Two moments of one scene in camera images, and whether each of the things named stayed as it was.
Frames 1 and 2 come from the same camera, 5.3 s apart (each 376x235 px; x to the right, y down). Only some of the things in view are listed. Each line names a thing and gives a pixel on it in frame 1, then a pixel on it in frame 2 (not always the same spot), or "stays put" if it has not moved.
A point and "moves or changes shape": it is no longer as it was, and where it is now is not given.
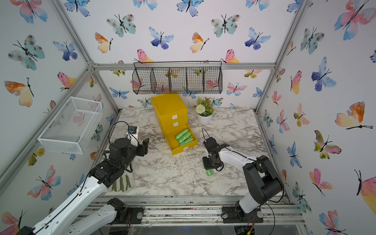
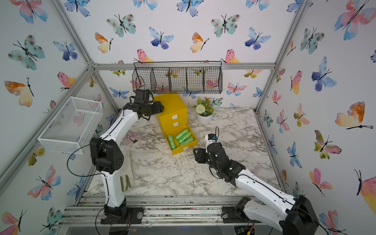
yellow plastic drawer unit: (171, 112) stays put
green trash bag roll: (184, 137) stays put
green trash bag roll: (186, 141) stays put
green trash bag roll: (179, 135) stays put
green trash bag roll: (209, 172) moves or changes shape
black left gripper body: (140, 150) to (152, 109)
